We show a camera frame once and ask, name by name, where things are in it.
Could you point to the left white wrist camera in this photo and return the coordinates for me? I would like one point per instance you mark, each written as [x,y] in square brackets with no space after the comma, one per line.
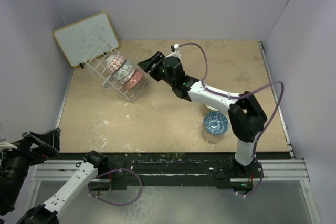
[2,136]

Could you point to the grey black patterned bowl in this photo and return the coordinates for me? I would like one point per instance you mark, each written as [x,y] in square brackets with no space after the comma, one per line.
[123,71]

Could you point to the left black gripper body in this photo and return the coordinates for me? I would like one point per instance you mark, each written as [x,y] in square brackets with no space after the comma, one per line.
[15,163]

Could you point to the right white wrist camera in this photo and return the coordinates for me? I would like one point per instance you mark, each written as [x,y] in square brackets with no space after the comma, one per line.
[175,51]

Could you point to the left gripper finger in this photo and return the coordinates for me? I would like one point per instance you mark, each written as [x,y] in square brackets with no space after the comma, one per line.
[47,144]
[7,146]

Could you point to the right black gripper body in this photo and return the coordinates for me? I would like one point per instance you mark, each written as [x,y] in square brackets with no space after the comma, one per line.
[160,74]

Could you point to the green white patterned bowl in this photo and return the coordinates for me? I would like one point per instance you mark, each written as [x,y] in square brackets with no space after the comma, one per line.
[211,108]

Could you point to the blue white floral bowl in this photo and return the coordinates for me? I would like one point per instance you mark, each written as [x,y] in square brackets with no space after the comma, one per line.
[215,123]

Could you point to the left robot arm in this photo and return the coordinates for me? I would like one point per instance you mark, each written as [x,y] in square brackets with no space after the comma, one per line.
[52,206]

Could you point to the red white patterned bowl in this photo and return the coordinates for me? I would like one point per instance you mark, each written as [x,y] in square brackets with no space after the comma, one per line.
[114,62]

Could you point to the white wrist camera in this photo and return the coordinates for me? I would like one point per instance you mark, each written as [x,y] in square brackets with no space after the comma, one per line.
[175,51]
[2,136]

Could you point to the pink red patterned bowl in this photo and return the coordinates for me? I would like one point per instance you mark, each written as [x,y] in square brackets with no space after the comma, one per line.
[133,81]

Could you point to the brown white patterned bowl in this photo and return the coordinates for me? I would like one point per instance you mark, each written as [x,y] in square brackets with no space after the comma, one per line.
[128,76]

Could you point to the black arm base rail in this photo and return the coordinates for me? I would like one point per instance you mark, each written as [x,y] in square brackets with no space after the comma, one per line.
[216,169]

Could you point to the whiteboard with wooden frame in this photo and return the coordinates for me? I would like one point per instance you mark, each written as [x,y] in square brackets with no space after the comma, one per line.
[80,41]

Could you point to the white wire dish rack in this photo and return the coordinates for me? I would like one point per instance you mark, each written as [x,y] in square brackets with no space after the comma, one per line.
[97,65]

